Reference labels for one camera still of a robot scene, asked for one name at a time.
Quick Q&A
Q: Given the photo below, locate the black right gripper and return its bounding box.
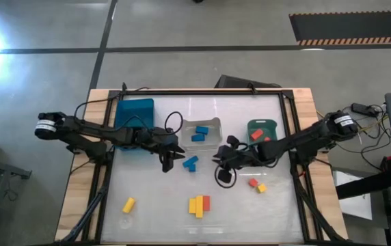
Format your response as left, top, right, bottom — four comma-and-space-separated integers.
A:
212, 135, 268, 170

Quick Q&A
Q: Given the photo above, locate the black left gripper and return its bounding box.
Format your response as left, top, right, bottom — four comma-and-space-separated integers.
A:
132, 126, 186, 161

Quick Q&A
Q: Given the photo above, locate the long blue wooden block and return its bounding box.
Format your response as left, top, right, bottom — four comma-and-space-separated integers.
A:
182, 155, 199, 168

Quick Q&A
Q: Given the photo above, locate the white translucent plastic bin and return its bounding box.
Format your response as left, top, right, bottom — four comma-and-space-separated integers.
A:
180, 117, 224, 152

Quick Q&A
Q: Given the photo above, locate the long yellow wooden block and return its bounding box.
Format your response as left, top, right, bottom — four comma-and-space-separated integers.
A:
195, 195, 204, 219

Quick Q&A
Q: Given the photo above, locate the teal plastic bin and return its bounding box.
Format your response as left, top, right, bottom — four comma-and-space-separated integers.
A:
246, 118, 279, 146

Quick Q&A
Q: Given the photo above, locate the blue plastic bin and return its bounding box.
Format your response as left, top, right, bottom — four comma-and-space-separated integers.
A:
114, 98, 155, 151

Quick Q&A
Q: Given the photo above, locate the white paper sheet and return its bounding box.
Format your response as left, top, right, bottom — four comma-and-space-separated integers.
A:
332, 169, 374, 221

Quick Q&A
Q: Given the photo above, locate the black table beam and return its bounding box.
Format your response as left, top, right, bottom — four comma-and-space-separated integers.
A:
335, 169, 391, 201

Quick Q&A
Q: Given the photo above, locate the black power adapter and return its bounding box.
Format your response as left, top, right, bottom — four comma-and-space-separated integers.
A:
351, 102, 377, 117

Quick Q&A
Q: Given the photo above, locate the black hazard-striped floor mat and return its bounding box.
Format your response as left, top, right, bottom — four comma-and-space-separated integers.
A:
288, 10, 391, 47

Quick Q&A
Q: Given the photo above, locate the grey metal stand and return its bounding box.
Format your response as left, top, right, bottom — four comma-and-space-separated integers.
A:
0, 152, 32, 246

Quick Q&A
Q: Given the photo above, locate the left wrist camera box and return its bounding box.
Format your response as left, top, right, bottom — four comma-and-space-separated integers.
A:
162, 152, 175, 174

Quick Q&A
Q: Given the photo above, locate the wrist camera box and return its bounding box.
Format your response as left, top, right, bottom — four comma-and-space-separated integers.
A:
217, 169, 232, 185
162, 152, 175, 174

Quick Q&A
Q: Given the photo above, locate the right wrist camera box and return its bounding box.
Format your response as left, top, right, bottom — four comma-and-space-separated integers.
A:
217, 169, 232, 185

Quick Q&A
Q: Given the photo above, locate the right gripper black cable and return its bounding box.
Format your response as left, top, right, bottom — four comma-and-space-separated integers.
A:
213, 163, 238, 189

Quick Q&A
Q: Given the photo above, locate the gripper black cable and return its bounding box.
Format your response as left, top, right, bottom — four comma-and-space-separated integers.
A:
164, 111, 185, 135
213, 163, 238, 189

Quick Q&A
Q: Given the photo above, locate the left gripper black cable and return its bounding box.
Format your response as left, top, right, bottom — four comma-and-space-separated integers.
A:
164, 111, 185, 135

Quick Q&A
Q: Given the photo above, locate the black aluminium table frame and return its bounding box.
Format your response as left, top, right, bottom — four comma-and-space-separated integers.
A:
53, 87, 350, 246

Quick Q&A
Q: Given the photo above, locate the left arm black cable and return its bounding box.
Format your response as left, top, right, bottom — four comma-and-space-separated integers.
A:
74, 87, 148, 119

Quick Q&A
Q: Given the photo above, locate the black cable bundle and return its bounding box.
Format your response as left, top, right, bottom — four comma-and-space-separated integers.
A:
334, 102, 391, 172

